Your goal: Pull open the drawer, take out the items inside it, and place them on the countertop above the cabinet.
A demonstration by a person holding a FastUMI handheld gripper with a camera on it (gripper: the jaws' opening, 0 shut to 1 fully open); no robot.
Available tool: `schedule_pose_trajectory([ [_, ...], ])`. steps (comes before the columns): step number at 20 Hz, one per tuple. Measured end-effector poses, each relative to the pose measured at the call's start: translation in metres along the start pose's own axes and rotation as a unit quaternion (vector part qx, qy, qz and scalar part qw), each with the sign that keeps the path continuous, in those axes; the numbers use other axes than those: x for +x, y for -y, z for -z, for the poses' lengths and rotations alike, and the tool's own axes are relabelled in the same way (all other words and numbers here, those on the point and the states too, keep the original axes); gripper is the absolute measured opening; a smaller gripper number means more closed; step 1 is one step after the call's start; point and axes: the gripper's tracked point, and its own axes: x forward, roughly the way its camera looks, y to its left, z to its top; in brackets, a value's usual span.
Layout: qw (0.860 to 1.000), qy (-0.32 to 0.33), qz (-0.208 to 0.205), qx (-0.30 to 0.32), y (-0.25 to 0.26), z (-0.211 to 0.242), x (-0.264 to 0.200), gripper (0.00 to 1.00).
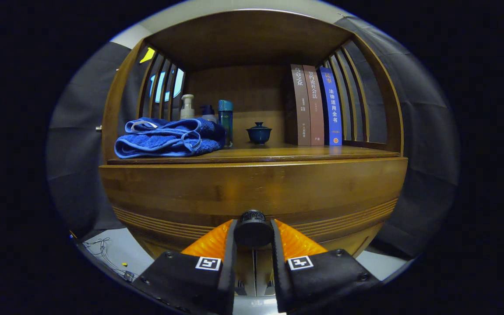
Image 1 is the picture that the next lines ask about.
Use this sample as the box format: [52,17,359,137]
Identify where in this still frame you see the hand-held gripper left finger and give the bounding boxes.
[131,219,238,315]

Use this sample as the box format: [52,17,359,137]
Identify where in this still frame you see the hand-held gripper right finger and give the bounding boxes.
[271,219,384,314]

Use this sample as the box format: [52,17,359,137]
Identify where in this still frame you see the wooden drawer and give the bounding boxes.
[99,157,409,259]

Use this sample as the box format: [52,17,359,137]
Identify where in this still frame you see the wooden countertop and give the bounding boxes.
[106,142,400,165]

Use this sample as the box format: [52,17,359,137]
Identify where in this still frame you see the wooden cabinet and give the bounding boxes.
[99,9,410,298]

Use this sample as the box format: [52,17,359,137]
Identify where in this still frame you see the blue lidded teacup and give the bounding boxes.
[246,122,273,145]

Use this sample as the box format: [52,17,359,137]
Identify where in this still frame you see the blue folded towel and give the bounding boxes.
[114,117,227,159]

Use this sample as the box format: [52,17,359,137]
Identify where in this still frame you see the teal bottle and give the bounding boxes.
[218,100,234,148]

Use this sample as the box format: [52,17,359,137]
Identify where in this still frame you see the white bottle blue cap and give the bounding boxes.
[200,104,217,124]

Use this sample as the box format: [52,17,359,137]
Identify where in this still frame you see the dark brown book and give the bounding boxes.
[285,64,312,146]

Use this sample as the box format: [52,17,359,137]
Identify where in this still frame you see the reddish brown book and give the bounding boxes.
[303,65,325,146]

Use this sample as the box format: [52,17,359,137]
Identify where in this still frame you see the white pump bottle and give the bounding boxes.
[180,94,195,120]

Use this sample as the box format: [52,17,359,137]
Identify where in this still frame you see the blue book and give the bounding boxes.
[317,66,343,146]

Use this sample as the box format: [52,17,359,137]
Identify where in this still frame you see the black backdrop cloth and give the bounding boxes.
[46,15,460,259]

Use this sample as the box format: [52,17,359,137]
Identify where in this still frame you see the thin grey cable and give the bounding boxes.
[83,238,136,280]

